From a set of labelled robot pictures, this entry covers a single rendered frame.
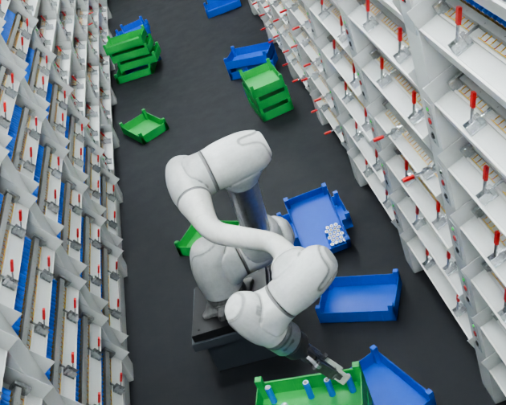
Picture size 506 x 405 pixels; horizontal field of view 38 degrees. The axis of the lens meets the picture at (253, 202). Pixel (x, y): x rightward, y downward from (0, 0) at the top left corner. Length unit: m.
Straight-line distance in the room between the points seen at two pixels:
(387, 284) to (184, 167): 1.15
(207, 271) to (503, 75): 1.51
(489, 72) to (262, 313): 0.74
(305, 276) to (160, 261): 1.93
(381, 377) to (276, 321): 0.96
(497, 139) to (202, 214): 0.83
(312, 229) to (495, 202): 1.62
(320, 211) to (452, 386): 1.08
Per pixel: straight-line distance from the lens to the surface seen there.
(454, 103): 1.73
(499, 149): 1.55
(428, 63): 1.73
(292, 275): 1.70
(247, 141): 2.13
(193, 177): 2.09
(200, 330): 2.72
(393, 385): 2.61
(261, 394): 2.15
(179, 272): 3.43
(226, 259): 2.62
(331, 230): 3.15
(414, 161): 2.26
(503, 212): 1.69
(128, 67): 5.69
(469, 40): 1.53
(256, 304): 1.72
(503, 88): 1.38
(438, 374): 2.61
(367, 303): 2.90
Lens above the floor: 1.98
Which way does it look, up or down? 33 degrees down
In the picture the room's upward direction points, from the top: 22 degrees counter-clockwise
